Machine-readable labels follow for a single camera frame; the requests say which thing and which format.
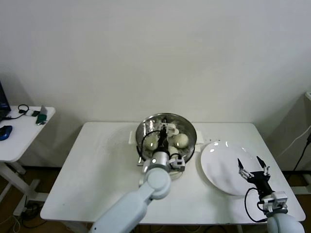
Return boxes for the blue computer mouse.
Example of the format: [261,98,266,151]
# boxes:
[0,125,13,141]

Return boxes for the white side table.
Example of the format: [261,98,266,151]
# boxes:
[0,105,56,216]

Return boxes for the black laptop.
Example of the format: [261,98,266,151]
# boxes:
[0,81,12,121]

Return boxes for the black hanging cable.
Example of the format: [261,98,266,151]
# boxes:
[293,144,311,172]

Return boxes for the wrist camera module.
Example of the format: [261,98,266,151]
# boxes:
[263,191,289,212]
[169,156,187,172]

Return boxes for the black floor power strip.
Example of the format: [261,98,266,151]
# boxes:
[20,202,41,220]

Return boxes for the white hanging cable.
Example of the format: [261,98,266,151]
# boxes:
[279,126,311,157]

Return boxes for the green circuit board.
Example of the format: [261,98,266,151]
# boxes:
[35,113,47,126]

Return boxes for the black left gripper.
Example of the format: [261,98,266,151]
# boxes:
[156,117,176,153]

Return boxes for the large white round plate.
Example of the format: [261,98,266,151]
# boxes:
[200,141,262,196]

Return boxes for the perforated steel steamer basket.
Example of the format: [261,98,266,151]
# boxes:
[135,114,197,168]

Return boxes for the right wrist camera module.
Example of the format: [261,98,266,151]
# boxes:
[263,191,289,212]

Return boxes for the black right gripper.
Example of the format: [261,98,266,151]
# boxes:
[237,156,273,198]

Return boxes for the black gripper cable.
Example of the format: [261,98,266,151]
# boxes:
[244,187,269,223]
[142,131,162,156]

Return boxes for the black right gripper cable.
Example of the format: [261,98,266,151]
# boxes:
[244,187,269,223]

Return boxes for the black looped thin cable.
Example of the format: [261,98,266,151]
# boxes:
[1,104,30,121]

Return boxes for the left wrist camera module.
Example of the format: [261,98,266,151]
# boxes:
[169,156,187,172]

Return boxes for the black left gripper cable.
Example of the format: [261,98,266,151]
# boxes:
[142,131,162,156]

